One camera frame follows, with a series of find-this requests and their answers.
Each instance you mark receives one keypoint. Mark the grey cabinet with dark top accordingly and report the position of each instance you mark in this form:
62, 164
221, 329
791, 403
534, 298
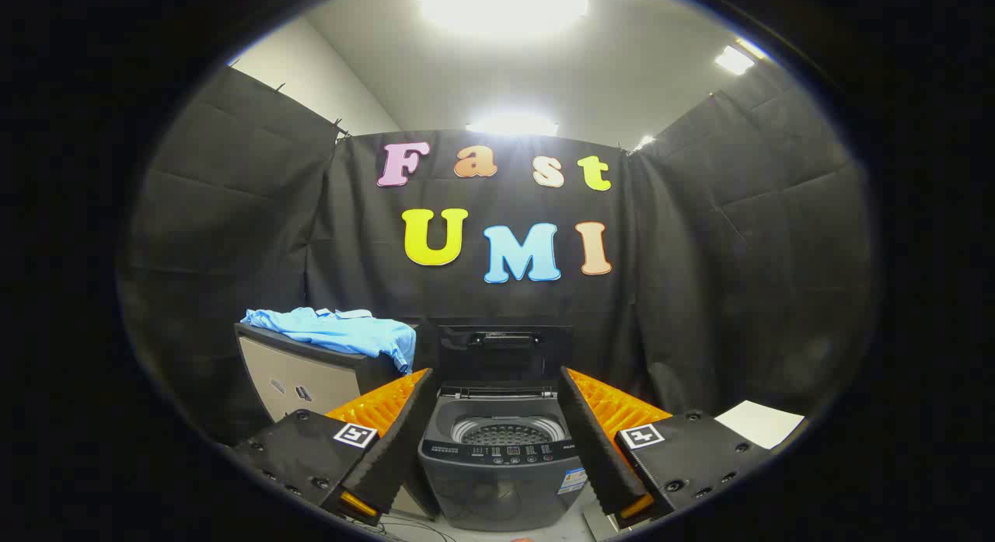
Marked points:
311, 371

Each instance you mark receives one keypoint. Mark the black backdrop cloth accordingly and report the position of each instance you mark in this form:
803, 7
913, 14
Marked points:
699, 293

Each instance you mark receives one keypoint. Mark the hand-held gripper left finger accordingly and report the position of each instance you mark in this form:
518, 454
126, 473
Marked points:
396, 449

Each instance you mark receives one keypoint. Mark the light blue polo shirt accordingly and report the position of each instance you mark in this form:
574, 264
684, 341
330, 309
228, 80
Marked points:
342, 332

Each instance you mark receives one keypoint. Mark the grey washing machine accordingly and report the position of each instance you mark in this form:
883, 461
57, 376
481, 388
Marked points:
497, 487

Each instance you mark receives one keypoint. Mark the large bright ceiling light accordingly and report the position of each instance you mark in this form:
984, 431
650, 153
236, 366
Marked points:
504, 1

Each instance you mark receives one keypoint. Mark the ceiling light panel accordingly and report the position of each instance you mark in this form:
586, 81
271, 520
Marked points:
734, 60
513, 125

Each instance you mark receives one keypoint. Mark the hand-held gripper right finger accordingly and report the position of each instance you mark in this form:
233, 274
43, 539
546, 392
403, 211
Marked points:
595, 449

